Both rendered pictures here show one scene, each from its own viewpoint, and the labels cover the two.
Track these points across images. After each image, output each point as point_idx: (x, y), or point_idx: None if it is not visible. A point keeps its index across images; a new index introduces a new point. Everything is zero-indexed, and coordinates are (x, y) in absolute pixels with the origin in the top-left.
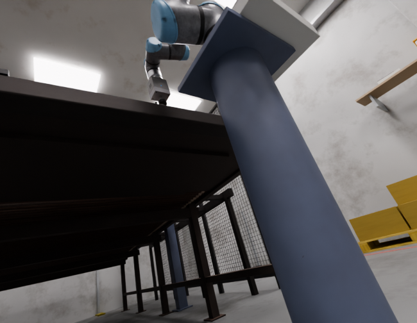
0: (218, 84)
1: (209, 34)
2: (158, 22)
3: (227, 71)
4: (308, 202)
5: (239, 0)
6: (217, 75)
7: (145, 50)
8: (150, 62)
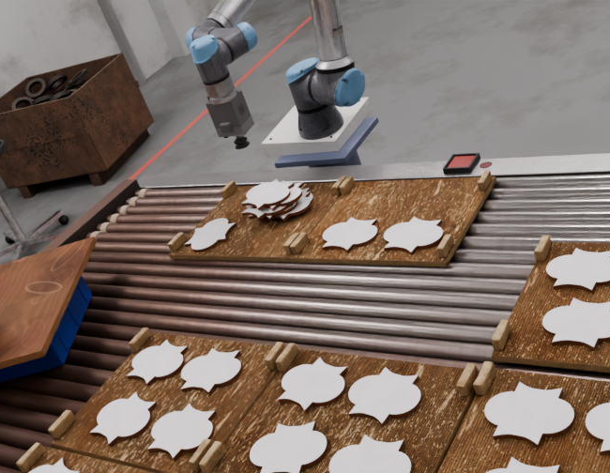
0: (355, 163)
1: (369, 128)
2: (357, 92)
3: (358, 155)
4: None
5: (364, 107)
6: (354, 156)
7: (247, 44)
8: (233, 61)
